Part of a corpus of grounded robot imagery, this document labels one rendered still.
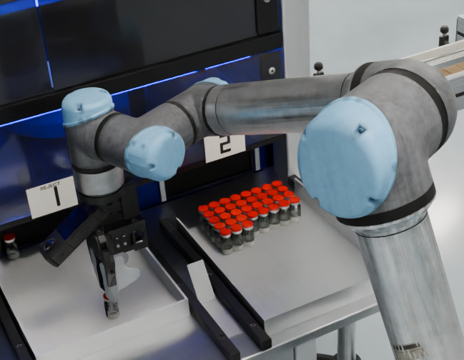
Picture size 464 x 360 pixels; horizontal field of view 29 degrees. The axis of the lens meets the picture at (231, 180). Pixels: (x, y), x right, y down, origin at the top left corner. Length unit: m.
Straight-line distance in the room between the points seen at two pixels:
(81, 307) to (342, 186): 0.72
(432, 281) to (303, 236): 0.65
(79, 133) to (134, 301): 0.37
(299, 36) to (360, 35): 3.06
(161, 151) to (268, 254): 0.46
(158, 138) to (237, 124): 0.12
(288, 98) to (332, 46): 3.44
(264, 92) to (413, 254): 0.34
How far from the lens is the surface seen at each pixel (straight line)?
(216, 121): 1.28
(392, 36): 4.73
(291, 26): 1.67
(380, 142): 0.93
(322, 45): 4.64
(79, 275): 1.63
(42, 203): 1.60
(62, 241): 1.39
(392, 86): 1.00
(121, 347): 1.47
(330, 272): 1.58
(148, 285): 1.58
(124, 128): 1.26
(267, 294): 1.53
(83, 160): 1.33
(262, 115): 1.21
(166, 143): 1.23
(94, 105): 1.29
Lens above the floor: 1.85
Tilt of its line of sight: 32 degrees down
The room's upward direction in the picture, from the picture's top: 4 degrees counter-clockwise
